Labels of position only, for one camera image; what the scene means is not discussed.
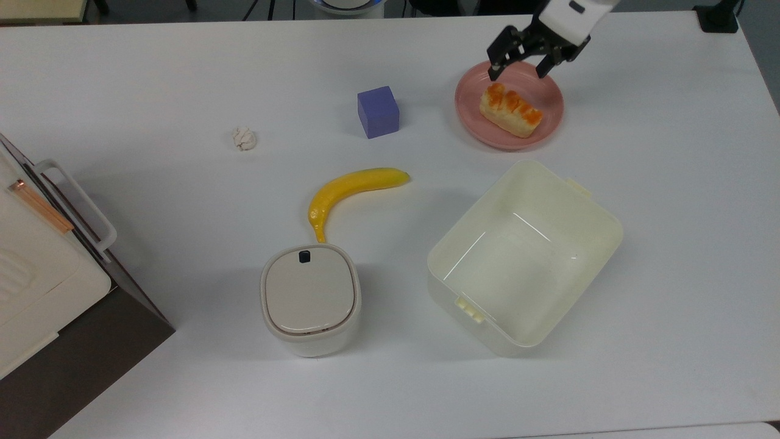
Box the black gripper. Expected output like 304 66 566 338
486 15 592 82

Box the toy bread with orange topping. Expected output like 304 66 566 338
479 82 544 139

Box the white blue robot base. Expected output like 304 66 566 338
308 0 388 16

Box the pink plastic plate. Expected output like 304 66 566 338
455 60 565 151

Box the purple cube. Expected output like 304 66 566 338
357 86 400 140

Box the black table clamp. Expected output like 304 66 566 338
693 0 742 34

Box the cream plastic tub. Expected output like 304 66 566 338
427 160 623 358

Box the yellow toy banana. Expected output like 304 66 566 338
308 168 411 244

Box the cream mini trash can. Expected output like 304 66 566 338
260 243 363 358

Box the beige side table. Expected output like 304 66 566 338
0 0 90 25

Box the orange strip on cream box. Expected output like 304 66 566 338
9 179 74 235

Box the white toaster oven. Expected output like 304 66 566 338
0 133 176 439

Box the cream toy microwave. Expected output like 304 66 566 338
0 143 113 380

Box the white cabinet handle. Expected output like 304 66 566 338
34 160 118 254

